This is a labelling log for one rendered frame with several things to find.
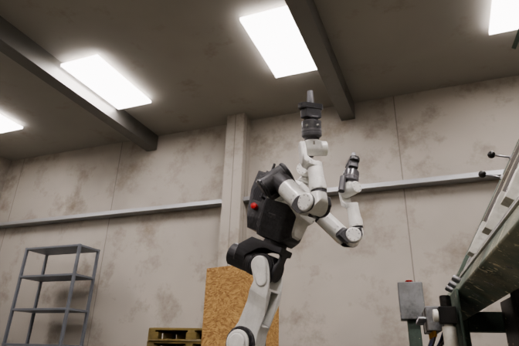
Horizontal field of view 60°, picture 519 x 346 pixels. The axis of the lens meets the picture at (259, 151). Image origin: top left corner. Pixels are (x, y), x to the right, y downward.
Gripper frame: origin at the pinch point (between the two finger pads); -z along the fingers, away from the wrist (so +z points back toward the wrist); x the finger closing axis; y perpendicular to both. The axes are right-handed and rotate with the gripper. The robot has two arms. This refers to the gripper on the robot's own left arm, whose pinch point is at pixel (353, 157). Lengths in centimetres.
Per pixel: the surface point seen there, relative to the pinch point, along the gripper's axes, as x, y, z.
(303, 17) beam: -90, 46, -233
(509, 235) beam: 126, -2, 108
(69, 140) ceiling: -501, 398, -261
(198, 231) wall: -434, 115, -125
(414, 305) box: -10, -41, 72
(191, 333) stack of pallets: -336, 76, 41
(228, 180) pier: -370, 89, -188
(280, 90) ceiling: -267, 49, -294
